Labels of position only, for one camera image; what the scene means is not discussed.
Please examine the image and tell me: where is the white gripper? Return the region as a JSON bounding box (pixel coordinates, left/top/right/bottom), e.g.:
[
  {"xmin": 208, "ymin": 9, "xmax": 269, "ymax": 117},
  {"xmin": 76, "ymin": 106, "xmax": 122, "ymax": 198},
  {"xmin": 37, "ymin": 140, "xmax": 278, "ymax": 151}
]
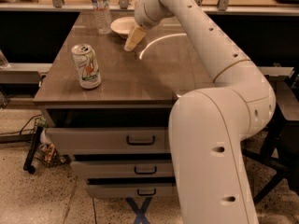
[{"xmin": 124, "ymin": 0, "xmax": 173, "ymax": 51}]

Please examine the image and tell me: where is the white paper bowl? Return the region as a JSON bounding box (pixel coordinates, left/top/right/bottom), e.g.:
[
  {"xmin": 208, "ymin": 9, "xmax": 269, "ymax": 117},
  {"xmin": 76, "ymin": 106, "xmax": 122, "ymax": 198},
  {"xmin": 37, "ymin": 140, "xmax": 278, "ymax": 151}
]
[{"xmin": 110, "ymin": 17, "xmax": 135, "ymax": 39}]

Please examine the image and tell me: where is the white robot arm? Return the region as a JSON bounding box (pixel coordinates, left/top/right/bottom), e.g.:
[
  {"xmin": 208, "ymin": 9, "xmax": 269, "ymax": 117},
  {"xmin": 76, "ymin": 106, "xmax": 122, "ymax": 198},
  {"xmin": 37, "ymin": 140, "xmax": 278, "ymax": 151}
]
[{"xmin": 135, "ymin": 0, "xmax": 276, "ymax": 224}]

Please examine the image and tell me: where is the clear plastic water bottle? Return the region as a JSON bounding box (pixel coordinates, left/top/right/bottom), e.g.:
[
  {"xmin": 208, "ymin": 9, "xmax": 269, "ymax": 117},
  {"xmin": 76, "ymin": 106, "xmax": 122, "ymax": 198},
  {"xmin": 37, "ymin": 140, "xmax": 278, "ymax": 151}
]
[{"xmin": 91, "ymin": 0, "xmax": 111, "ymax": 35}]

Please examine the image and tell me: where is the white 7up soda can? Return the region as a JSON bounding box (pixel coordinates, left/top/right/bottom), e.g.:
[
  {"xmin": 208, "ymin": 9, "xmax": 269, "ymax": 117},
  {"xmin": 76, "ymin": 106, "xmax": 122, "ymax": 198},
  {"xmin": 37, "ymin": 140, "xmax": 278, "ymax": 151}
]
[{"xmin": 71, "ymin": 44, "xmax": 101, "ymax": 90}]

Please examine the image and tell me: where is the grey drawer cabinet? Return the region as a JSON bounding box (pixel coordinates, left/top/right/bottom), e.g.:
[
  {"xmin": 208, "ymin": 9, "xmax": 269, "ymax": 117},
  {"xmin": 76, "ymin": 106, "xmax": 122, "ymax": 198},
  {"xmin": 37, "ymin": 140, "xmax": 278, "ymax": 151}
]
[{"xmin": 35, "ymin": 13, "xmax": 212, "ymax": 187}]

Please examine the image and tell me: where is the top grey drawer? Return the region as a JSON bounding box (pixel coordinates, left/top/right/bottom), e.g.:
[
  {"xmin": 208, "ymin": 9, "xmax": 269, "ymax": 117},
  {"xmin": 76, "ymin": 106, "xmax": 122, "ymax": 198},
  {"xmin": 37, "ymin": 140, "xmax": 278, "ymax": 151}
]
[{"xmin": 46, "ymin": 127, "xmax": 170, "ymax": 156}]

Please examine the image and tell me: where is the grey drawer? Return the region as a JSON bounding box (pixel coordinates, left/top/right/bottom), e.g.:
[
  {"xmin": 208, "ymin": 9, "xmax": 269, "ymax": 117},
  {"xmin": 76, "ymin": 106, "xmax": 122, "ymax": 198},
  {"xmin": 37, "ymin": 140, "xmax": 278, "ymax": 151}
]
[
  {"xmin": 71, "ymin": 160, "xmax": 174, "ymax": 179},
  {"xmin": 86, "ymin": 183, "xmax": 178, "ymax": 199},
  {"xmin": 46, "ymin": 127, "xmax": 170, "ymax": 156}
]

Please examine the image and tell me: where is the middle grey drawer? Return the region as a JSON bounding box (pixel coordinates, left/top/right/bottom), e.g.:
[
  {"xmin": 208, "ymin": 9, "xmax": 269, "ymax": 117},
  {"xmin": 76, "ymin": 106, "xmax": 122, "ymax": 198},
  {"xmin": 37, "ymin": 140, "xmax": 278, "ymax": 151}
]
[{"xmin": 71, "ymin": 160, "xmax": 174, "ymax": 179}]

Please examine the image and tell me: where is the bottom grey drawer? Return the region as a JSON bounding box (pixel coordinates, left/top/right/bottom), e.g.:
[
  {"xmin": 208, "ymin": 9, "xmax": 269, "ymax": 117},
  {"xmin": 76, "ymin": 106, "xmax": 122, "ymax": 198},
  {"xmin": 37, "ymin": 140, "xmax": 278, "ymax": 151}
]
[{"xmin": 86, "ymin": 183, "xmax": 178, "ymax": 199}]

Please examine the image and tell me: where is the black wire cart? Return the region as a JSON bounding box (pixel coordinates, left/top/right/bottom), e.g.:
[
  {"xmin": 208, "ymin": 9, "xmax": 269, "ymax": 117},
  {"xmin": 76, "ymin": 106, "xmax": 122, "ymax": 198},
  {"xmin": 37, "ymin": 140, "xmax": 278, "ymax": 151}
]
[{"xmin": 23, "ymin": 115, "xmax": 71, "ymax": 174}]

